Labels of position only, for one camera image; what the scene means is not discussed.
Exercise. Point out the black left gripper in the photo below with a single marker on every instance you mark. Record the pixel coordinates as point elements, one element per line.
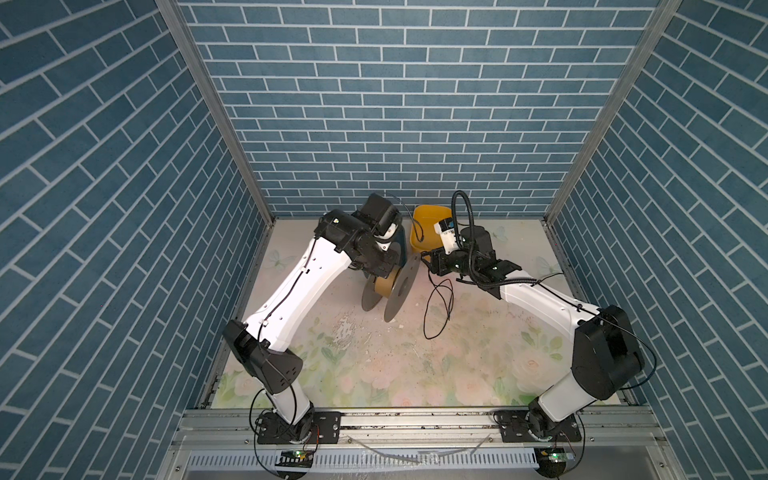
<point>385,268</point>

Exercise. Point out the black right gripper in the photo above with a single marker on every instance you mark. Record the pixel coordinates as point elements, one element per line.
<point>439,257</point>

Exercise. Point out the grey perforated cable spool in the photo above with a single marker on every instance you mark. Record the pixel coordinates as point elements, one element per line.
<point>394,288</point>

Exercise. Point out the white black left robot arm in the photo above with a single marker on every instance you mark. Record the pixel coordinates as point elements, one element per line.
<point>360,240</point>

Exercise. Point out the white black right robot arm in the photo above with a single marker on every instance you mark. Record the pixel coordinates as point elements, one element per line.
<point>606,354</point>

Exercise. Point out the yellow plastic bin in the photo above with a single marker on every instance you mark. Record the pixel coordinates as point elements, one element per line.
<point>423,235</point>

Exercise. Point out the left green circuit board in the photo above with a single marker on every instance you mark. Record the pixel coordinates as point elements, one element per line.
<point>301,459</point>

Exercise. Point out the green circuit board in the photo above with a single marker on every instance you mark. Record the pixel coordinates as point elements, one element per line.
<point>552,462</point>
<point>301,459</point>

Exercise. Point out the right green circuit board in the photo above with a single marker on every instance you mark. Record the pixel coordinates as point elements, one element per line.
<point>552,462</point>

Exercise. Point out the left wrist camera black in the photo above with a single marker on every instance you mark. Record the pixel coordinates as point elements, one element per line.
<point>380,215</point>

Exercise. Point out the aluminium corner post right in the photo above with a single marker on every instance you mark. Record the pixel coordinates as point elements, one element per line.
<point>657,24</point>

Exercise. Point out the aluminium corner post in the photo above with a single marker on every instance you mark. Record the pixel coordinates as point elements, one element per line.
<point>182,36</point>
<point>657,24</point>

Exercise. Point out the aluminium corner post left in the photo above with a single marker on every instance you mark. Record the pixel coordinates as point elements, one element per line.
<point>182,36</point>

